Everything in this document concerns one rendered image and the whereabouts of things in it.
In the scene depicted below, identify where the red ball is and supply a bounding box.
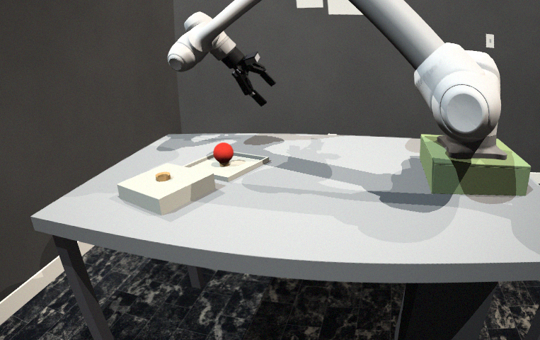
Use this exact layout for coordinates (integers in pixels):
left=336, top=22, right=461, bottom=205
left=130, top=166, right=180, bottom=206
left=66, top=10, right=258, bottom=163
left=213, top=142, right=234, bottom=163

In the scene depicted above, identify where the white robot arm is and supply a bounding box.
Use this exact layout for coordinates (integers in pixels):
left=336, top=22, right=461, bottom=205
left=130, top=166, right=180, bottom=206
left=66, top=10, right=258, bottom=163
left=168, top=0, right=507, bottom=160

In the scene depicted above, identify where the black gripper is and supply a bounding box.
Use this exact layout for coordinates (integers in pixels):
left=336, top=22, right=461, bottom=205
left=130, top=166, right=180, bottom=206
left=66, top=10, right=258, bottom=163
left=222, top=47, right=277, bottom=106

